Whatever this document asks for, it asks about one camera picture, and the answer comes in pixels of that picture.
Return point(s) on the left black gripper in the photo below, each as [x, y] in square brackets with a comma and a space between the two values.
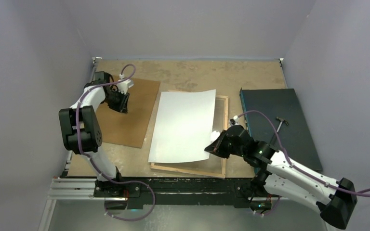
[122, 106]

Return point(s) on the wooden picture frame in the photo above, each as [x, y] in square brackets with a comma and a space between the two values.
[215, 165]

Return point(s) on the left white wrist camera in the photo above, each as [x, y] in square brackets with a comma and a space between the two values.
[124, 84]

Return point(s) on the printed photo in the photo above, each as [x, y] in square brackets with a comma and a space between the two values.
[183, 127]

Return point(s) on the aluminium frame rails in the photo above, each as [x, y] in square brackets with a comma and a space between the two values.
[82, 188]

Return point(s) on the small hammer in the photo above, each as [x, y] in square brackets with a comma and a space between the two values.
[282, 122]

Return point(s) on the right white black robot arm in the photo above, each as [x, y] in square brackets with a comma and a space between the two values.
[332, 199]

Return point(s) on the brown backing board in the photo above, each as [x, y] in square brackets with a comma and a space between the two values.
[129, 129]

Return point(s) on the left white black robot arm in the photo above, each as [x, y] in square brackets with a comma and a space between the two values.
[81, 132]

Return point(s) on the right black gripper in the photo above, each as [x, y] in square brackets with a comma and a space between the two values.
[217, 148]

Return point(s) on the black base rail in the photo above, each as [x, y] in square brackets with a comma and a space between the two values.
[140, 191]

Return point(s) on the dark blue book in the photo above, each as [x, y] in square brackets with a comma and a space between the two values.
[295, 137]

